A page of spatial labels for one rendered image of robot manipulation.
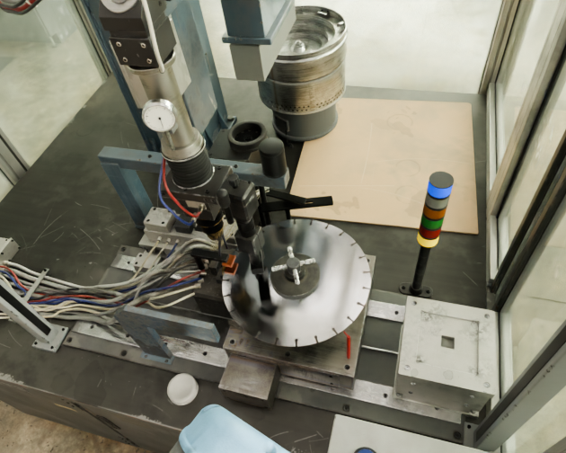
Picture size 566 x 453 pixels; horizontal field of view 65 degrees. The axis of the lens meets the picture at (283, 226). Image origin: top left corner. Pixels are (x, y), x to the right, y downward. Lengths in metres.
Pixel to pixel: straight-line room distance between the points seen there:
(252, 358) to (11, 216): 1.03
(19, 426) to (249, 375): 1.37
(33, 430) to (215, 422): 1.81
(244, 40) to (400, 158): 0.74
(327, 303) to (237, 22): 0.60
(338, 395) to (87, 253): 0.86
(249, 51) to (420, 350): 0.72
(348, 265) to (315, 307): 0.13
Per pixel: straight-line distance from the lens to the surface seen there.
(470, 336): 1.02
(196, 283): 1.11
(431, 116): 1.71
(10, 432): 2.27
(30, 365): 1.37
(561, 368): 0.68
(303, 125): 1.55
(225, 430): 0.43
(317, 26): 1.58
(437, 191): 0.90
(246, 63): 1.03
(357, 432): 0.92
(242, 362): 1.07
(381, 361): 1.12
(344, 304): 0.96
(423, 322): 1.02
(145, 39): 0.65
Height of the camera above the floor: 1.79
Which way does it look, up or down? 51 degrees down
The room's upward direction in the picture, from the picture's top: 10 degrees counter-clockwise
